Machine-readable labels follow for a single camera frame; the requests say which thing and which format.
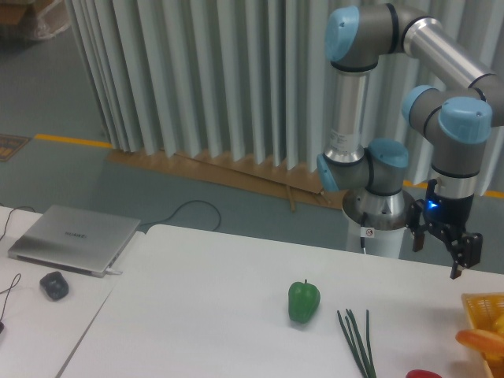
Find black thin cable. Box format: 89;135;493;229
0;272;22;334

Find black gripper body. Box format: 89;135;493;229
406;179;473;237

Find pale folding partition screen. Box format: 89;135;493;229
67;1;503;195

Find green bell pepper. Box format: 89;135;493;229
287;280;321;324

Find red bell pepper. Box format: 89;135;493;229
406;369;442;378

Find black laptop power cable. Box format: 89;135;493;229
139;199;222;232

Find silver laptop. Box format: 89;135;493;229
8;205;140;277

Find cardboard box under plastic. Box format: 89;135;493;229
1;0;71;41

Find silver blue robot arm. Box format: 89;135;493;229
317;3;503;278

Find yellow item in basket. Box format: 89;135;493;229
492;314;504;335

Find yellow woven basket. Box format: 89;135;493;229
461;292;503;377

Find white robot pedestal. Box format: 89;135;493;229
343;206;406;259

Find black computer mouse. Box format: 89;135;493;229
39;271;69;301

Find brown cardboard sheet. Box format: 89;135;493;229
107;150;345;210

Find green chive stalks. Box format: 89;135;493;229
336;309;377;378

